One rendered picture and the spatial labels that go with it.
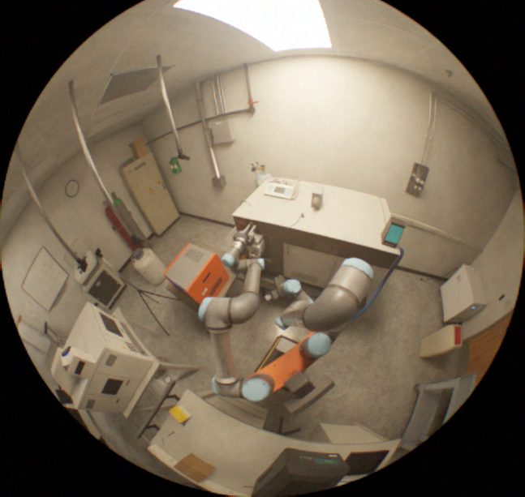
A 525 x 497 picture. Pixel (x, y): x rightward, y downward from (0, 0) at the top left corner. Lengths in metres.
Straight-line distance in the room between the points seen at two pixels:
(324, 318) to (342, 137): 1.72
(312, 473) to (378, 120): 2.73
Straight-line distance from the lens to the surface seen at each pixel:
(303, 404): 0.42
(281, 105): 1.94
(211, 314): 0.65
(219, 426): 1.42
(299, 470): 1.25
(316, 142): 1.89
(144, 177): 3.79
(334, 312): 0.41
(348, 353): 2.27
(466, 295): 3.21
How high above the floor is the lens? 2.10
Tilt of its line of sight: 44 degrees down
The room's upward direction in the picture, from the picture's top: 9 degrees counter-clockwise
